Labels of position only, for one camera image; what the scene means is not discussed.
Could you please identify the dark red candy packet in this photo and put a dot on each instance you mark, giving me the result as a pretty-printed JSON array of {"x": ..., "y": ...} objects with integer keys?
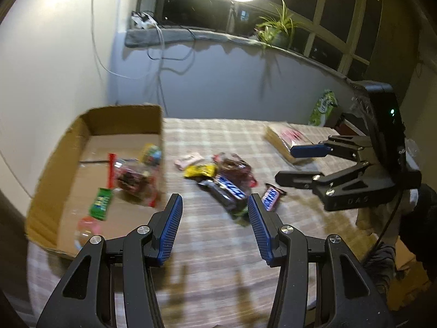
[{"x": 235, "y": 169}]

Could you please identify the green and white bag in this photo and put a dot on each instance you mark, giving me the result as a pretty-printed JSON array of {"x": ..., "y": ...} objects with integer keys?
[{"x": 322, "y": 107}]

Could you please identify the yellow candy packet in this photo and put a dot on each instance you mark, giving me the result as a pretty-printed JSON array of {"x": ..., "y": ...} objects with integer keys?
[{"x": 199, "y": 170}]

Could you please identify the clear wafer packet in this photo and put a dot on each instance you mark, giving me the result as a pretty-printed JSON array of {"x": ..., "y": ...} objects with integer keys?
[{"x": 283, "y": 136}]

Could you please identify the grey sill cloth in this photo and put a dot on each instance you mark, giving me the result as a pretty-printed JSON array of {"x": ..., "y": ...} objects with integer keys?
[{"x": 143, "y": 37}]

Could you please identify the large chocolate bar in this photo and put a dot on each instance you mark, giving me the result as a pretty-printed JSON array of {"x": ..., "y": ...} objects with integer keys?
[{"x": 228, "y": 189}]

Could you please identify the pink candy wrapper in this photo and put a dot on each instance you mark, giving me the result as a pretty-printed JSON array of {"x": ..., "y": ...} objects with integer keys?
[{"x": 187, "y": 160}]

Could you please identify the white power strip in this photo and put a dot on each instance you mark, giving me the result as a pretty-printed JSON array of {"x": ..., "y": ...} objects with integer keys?
[{"x": 141, "y": 19}]

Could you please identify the person's right hand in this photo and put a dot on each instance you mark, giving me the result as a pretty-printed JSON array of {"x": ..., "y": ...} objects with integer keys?
[{"x": 370, "y": 218}]

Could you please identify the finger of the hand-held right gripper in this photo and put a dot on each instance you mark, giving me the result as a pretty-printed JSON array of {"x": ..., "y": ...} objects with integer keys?
[
  {"x": 307, "y": 150},
  {"x": 297, "y": 179}
]

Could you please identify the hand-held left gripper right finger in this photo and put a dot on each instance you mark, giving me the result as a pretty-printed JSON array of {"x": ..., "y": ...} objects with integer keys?
[{"x": 260, "y": 232}]

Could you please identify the grey striped cloth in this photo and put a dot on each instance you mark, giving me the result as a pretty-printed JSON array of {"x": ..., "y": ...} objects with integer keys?
[{"x": 385, "y": 263}]

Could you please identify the flat brown cardboard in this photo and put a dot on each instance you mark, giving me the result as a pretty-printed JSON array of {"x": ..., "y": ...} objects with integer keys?
[{"x": 409, "y": 280}]

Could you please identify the colourful candy packet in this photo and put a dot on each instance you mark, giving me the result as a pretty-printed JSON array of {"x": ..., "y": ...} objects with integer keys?
[{"x": 152, "y": 153}]

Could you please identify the clear packet of dark candies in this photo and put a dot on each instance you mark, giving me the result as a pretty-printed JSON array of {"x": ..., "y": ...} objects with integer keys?
[{"x": 131, "y": 181}]

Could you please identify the green snack packet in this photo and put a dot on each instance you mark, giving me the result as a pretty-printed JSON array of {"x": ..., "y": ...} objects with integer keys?
[{"x": 100, "y": 203}]

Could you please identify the round pink clear packet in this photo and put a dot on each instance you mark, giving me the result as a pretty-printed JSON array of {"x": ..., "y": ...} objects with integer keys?
[{"x": 87, "y": 229}]

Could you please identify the small chocolate bar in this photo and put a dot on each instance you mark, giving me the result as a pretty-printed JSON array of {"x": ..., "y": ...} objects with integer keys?
[{"x": 271, "y": 196}]

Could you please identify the person's right forearm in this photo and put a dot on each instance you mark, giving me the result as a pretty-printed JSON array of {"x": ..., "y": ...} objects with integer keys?
[{"x": 423, "y": 218}]

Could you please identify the cardboard box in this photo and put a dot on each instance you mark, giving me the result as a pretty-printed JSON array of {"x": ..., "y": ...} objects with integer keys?
[{"x": 68, "y": 164}]

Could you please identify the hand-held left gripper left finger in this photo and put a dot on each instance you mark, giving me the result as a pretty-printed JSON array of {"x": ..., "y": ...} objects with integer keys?
[{"x": 169, "y": 232}]

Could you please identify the potted spider plant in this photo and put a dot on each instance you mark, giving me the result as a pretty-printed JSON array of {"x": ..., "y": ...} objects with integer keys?
[{"x": 276, "y": 30}]

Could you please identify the window frame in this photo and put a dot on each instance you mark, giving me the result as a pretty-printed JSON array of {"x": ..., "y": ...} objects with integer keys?
[{"x": 205, "y": 10}]

